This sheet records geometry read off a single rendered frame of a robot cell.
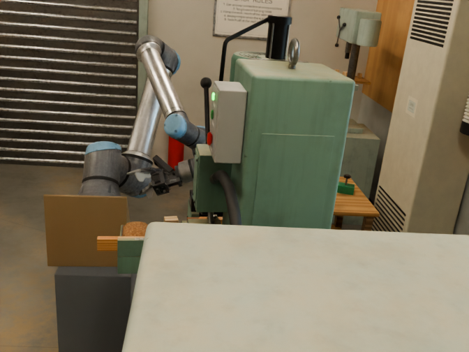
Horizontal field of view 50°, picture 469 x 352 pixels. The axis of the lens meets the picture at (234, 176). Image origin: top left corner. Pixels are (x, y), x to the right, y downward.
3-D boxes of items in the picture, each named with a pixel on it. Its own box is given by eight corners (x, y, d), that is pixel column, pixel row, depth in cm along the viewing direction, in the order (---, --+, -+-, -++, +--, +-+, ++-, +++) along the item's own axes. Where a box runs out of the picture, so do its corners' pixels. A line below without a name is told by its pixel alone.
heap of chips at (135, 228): (150, 225, 170) (150, 215, 168) (150, 246, 157) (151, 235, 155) (123, 225, 168) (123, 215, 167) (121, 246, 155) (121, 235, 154)
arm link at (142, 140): (102, 188, 223) (144, 40, 242) (130, 200, 237) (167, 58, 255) (125, 190, 214) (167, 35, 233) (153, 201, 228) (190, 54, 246)
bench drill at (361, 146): (347, 199, 440) (381, 10, 384) (368, 232, 383) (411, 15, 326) (293, 196, 437) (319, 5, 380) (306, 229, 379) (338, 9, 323)
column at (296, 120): (289, 308, 149) (324, 63, 124) (311, 360, 129) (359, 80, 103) (214, 310, 145) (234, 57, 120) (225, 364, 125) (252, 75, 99)
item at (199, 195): (222, 198, 134) (227, 144, 128) (227, 212, 126) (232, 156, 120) (191, 198, 132) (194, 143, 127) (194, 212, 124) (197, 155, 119)
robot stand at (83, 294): (60, 383, 219) (54, 274, 199) (75, 337, 247) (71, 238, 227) (130, 383, 222) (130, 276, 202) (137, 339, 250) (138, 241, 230)
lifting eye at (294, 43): (292, 66, 114) (295, 36, 112) (299, 70, 109) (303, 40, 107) (285, 66, 114) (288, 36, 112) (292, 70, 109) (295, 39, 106)
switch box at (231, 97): (234, 149, 119) (240, 82, 113) (241, 164, 109) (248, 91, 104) (208, 149, 117) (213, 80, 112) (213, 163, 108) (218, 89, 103)
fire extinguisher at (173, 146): (185, 172, 470) (188, 109, 448) (184, 179, 452) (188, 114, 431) (165, 170, 468) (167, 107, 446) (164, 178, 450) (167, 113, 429)
